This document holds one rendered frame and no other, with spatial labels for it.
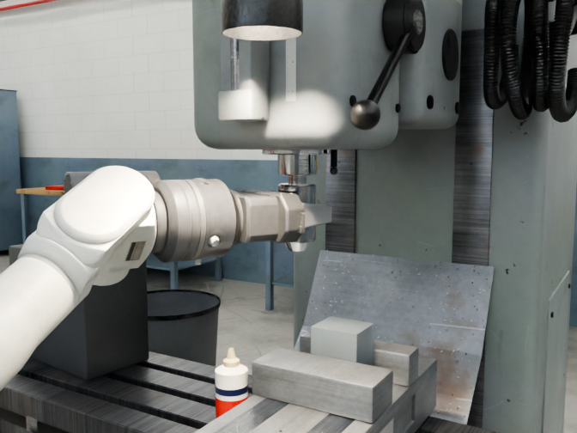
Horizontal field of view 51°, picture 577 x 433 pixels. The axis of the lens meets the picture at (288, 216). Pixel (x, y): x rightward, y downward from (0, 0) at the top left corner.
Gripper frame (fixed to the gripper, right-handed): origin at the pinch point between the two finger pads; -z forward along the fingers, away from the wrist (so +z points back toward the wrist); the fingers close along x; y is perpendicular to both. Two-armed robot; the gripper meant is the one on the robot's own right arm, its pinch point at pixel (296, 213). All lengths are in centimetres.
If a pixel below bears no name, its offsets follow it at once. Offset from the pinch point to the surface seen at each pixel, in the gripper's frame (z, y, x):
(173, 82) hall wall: -215, -76, 531
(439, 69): -20.4, -18.6, -3.6
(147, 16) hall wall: -200, -146, 562
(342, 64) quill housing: 2.9, -16.4, -11.9
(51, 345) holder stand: 21, 24, 39
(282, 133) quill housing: 6.6, -9.4, -6.6
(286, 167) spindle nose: 2.3, -5.6, -0.9
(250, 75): 10.8, -15.1, -7.0
